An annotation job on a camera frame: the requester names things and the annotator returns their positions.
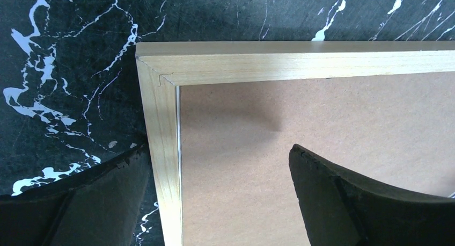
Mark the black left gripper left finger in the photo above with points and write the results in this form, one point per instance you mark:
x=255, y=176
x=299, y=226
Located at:
x=98, y=206

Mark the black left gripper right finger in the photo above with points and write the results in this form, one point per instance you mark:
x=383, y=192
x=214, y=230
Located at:
x=343, y=207

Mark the brown backing board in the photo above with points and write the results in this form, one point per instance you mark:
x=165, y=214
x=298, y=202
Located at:
x=236, y=183

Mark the light wooden picture frame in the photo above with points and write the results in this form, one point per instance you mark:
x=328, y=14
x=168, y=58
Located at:
x=162, y=66

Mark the cat and books photo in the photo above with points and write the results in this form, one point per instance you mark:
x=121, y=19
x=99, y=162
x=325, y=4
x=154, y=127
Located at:
x=179, y=152

